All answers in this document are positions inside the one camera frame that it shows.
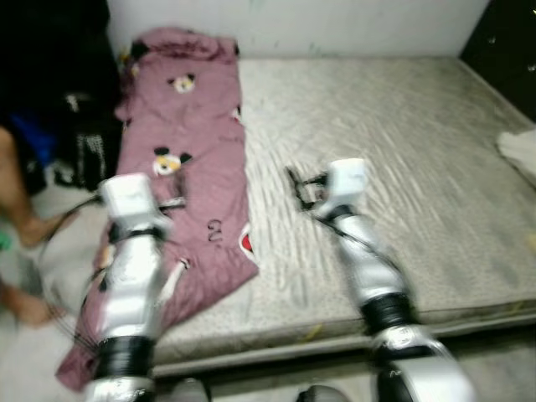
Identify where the white pillow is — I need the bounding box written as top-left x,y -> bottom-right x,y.
496,130 -> 536,189

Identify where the pink cartoon print blanket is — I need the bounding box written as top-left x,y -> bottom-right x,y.
54,25 -> 260,393

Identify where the grey quilted mattress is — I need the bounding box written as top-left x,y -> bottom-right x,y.
151,54 -> 536,369

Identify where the black bag with white print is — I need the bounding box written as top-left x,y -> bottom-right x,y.
54,88 -> 125,192

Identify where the grey cloth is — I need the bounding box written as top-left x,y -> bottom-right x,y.
33,243 -> 110,319

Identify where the blue bag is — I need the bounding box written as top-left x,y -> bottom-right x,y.
13,113 -> 59,168

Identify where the dotted lower mattress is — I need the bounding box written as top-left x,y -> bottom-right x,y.
151,314 -> 536,378

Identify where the person bare leg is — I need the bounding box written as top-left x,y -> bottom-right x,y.
0,126 -> 80,248

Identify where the person bare foot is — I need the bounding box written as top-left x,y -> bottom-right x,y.
0,281 -> 64,327

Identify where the grey left robot leg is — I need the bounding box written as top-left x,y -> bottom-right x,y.
167,377 -> 210,402

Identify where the grey robot leg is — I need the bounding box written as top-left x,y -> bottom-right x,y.
167,377 -> 210,402
295,384 -> 353,402

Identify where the grey right robot leg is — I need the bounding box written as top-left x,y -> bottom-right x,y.
295,384 -> 353,402

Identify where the black tufted headboard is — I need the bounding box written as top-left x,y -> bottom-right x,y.
459,0 -> 536,118

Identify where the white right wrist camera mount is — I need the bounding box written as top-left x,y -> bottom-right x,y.
327,159 -> 369,214

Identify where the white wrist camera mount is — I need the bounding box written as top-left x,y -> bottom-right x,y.
99,173 -> 158,235
327,159 -> 369,214

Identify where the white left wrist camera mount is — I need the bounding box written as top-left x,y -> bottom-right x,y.
99,173 -> 158,235

